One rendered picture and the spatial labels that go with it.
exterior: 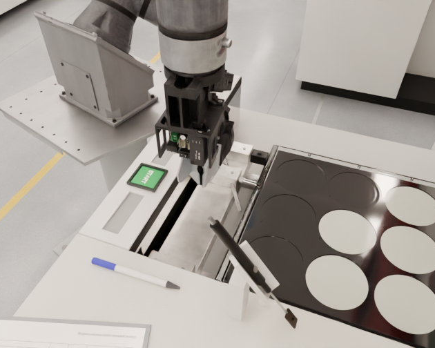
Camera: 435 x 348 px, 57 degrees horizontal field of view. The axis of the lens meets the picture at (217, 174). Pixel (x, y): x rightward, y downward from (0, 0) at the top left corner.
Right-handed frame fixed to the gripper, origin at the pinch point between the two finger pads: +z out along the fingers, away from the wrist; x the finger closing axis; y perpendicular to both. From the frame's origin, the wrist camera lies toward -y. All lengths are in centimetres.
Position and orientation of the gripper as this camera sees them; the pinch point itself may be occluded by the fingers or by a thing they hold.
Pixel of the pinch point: (203, 175)
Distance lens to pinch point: 61.9
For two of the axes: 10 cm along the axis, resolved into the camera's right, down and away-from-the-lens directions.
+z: -0.1, 7.2, 6.9
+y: -2.8, 6.6, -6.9
